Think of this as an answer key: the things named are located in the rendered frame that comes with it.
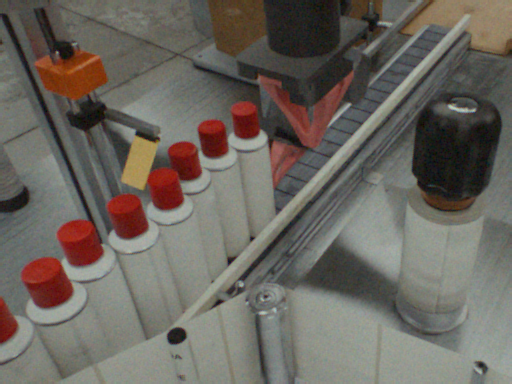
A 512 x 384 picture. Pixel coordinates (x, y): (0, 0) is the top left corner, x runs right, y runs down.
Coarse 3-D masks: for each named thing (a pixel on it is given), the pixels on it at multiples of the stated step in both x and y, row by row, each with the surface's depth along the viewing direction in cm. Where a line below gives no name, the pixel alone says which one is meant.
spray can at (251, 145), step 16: (240, 112) 74; (256, 112) 75; (240, 128) 75; (256, 128) 76; (240, 144) 76; (256, 144) 76; (240, 160) 77; (256, 160) 77; (256, 176) 79; (256, 192) 81; (272, 192) 83; (256, 208) 83; (272, 208) 84; (256, 224) 85
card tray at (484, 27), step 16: (416, 0) 148; (432, 0) 156; (448, 0) 156; (464, 0) 156; (480, 0) 155; (496, 0) 155; (400, 16) 142; (416, 16) 150; (432, 16) 150; (448, 16) 150; (464, 16) 150; (480, 16) 149; (496, 16) 149; (400, 32) 144; (416, 32) 144; (480, 32) 143; (496, 32) 143; (480, 48) 137; (496, 48) 137
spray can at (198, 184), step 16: (176, 144) 69; (192, 144) 69; (176, 160) 68; (192, 160) 68; (192, 176) 69; (208, 176) 72; (192, 192) 70; (208, 192) 71; (208, 208) 73; (208, 224) 74; (208, 240) 75; (208, 256) 77; (224, 256) 80
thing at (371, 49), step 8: (424, 0) 126; (416, 8) 124; (408, 16) 122; (400, 24) 119; (384, 32) 116; (392, 32) 117; (376, 40) 114; (384, 40) 115; (368, 48) 112; (376, 48) 113
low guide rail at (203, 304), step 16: (432, 64) 120; (416, 80) 115; (400, 96) 110; (384, 112) 106; (368, 128) 102; (352, 144) 98; (336, 160) 95; (320, 176) 92; (304, 192) 89; (288, 208) 86; (272, 224) 84; (256, 240) 82; (272, 240) 84; (240, 256) 79; (256, 256) 82; (224, 272) 77; (240, 272) 79; (208, 288) 75; (224, 288) 77; (192, 304) 74; (208, 304) 75
